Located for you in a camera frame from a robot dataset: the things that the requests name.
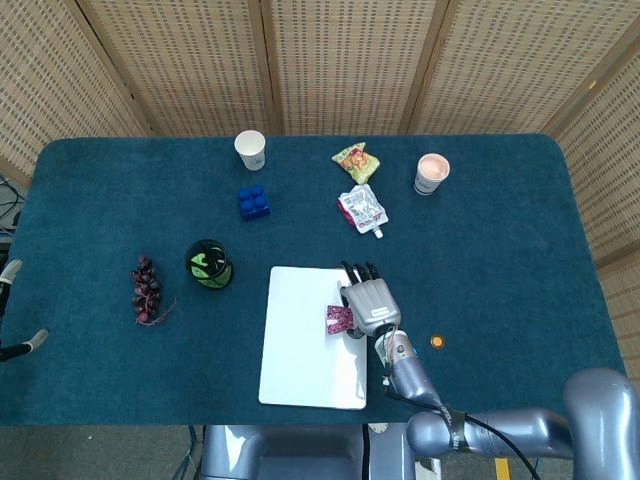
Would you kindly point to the left black grey robot hand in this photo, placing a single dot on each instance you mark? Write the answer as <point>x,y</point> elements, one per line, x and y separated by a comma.
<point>20,345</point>

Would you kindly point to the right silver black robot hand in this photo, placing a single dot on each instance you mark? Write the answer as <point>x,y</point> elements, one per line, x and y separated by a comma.
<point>372,300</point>

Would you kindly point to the pink snack packet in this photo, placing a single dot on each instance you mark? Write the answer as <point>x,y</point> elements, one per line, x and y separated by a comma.
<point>338,319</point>

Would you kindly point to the small orange disc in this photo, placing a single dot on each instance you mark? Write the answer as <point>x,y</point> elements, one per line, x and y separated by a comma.
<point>438,341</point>

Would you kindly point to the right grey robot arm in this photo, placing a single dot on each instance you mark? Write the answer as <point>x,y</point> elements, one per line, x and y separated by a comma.
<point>500,425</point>

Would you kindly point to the white rectangular board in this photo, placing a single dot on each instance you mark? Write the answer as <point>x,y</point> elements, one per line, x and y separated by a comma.
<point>300,345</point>

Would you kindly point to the white spouted drink pouch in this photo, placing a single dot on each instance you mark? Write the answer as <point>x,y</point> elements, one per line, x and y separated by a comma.
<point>364,209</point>

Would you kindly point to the purple grape bunch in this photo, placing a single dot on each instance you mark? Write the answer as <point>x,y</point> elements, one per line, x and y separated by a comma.
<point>145,290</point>

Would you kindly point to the green snack bag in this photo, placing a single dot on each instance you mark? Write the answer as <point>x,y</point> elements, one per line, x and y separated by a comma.
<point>356,163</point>

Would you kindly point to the paper cup with pink filling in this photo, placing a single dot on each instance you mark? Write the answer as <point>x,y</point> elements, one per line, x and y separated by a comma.
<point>431,173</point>

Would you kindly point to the blue building block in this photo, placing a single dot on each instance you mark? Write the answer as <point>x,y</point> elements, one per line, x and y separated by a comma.
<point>254,202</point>

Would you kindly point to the blue felt table cover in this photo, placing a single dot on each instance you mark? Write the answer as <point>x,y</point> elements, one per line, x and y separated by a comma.
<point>100,210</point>

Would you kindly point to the grey robot torso base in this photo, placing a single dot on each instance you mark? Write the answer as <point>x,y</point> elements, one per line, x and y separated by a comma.
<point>300,452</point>

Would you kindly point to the empty white paper cup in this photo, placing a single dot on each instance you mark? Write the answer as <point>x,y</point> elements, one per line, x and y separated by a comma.
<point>251,150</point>

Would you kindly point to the bamboo folding screen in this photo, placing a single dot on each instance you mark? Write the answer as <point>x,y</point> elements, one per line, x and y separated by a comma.
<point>350,60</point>

